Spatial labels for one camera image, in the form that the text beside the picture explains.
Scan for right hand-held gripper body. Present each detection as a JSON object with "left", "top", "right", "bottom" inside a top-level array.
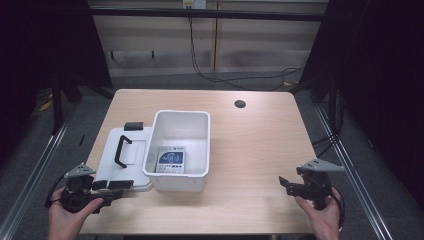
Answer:
[{"left": 295, "top": 158, "right": 346, "bottom": 212}]

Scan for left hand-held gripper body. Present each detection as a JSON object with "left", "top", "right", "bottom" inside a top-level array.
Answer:
[{"left": 60, "top": 162, "right": 105, "bottom": 215}]

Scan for white lid with black handle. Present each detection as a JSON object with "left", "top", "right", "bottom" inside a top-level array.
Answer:
[{"left": 94, "top": 121, "right": 155, "bottom": 193}]

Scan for person's left hand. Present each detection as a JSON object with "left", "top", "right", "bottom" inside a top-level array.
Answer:
[{"left": 47, "top": 188, "right": 105, "bottom": 240}]

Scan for person's right hand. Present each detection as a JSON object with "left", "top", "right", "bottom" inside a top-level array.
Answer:
[{"left": 294, "top": 187, "right": 343, "bottom": 240}]

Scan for white and blue packet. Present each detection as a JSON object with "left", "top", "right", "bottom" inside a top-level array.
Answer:
[{"left": 155, "top": 145, "right": 187, "bottom": 175}]

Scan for black metal stand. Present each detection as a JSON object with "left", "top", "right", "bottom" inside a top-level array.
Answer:
[{"left": 50, "top": 78, "right": 65, "bottom": 136}]

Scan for yellow floor tape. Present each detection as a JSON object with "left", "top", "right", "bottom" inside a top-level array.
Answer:
[{"left": 38, "top": 99, "right": 54, "bottom": 113}]

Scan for white plastic storage bin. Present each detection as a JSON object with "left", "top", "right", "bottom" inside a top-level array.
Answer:
[{"left": 142, "top": 109, "right": 212, "bottom": 194}]

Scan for black curtain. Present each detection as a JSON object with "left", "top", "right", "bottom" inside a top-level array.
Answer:
[
  {"left": 0, "top": 0, "right": 114, "bottom": 169},
  {"left": 289, "top": 0, "right": 424, "bottom": 204}
]

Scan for black horizontal metal bar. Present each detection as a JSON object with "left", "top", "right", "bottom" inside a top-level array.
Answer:
[{"left": 89, "top": 7, "right": 330, "bottom": 23}]

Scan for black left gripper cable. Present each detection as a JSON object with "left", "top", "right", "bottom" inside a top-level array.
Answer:
[{"left": 44, "top": 172, "right": 69, "bottom": 208}]

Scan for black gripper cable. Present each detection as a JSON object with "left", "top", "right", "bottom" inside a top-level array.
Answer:
[
  {"left": 44, "top": 172, "right": 69, "bottom": 208},
  {"left": 330, "top": 185, "right": 346, "bottom": 232}
]

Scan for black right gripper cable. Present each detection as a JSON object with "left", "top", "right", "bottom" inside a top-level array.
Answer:
[{"left": 330, "top": 185, "right": 346, "bottom": 232}]

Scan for metal floor rail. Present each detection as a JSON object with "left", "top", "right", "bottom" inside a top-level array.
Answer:
[
  {"left": 314, "top": 104, "right": 395, "bottom": 240},
  {"left": 0, "top": 111, "right": 77, "bottom": 240}
]

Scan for black floor cables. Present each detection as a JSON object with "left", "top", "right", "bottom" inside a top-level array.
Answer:
[{"left": 311, "top": 131, "right": 339, "bottom": 159}]

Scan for long black wall cable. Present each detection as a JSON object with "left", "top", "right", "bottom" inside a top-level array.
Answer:
[{"left": 187, "top": 5, "right": 305, "bottom": 92}]

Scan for white wall socket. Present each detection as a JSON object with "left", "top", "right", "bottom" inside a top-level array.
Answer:
[{"left": 182, "top": 0, "right": 208, "bottom": 10}]

